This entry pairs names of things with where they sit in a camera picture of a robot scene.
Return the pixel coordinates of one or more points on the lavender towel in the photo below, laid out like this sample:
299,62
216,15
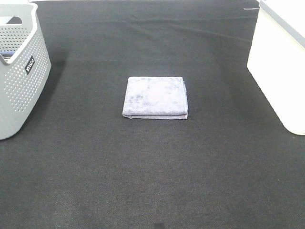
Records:
155,98

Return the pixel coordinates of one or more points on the black table cloth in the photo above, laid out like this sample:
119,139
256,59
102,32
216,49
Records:
77,163

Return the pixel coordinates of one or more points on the white storage bin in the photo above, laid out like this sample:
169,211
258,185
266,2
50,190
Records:
277,59

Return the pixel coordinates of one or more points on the grey perforated laundry basket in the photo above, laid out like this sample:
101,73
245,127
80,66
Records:
24,75

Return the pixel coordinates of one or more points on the blue towel in basket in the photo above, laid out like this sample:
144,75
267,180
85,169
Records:
7,54

